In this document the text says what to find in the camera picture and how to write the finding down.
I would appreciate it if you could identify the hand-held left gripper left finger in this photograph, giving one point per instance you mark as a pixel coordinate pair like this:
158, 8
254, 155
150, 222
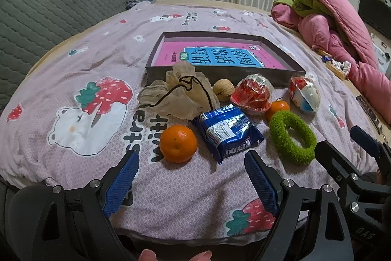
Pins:
122, 181

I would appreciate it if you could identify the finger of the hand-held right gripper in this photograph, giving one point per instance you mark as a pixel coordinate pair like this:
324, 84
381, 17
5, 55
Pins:
365, 138
333, 155

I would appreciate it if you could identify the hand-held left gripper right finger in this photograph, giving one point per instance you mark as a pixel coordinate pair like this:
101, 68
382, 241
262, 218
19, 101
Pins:
262, 184

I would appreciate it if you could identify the blue cookie packet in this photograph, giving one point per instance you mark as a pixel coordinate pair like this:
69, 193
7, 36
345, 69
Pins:
229, 132

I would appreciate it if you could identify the red white toy egg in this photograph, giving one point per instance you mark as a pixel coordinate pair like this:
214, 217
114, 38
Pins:
252, 96
305, 96

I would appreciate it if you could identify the orange mandarin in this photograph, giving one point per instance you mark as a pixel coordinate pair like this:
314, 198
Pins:
279, 108
178, 143

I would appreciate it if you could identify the walnut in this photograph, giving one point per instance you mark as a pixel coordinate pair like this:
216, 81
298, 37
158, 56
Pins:
223, 90

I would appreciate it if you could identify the shallow grey cardboard box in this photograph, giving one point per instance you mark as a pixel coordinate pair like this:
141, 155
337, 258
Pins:
226, 74

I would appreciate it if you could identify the person's left hand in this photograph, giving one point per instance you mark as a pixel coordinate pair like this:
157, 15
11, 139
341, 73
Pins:
148, 256

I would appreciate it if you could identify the white patterned scrunchie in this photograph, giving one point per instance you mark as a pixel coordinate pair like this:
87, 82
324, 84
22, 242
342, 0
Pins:
342, 65

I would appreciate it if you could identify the blue candy wrapper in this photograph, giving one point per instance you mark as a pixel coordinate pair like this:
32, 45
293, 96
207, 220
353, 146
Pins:
326, 58

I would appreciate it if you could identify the white tv cabinet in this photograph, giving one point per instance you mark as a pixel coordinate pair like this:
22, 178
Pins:
381, 50

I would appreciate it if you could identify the pink quilt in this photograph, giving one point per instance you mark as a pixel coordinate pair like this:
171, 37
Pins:
336, 22

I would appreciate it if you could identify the strawberry bear printed blanket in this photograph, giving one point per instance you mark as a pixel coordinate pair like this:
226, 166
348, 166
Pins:
91, 65

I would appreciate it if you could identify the black television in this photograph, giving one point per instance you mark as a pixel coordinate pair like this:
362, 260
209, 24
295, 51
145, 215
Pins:
372, 13

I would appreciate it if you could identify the green garment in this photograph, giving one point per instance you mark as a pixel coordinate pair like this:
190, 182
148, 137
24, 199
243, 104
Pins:
305, 5

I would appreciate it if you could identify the blue grey knitted cloth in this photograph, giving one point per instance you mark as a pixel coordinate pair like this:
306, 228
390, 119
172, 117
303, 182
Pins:
137, 2

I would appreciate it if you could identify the grey quilted headboard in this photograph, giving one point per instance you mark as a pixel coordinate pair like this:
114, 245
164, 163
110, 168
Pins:
61, 4

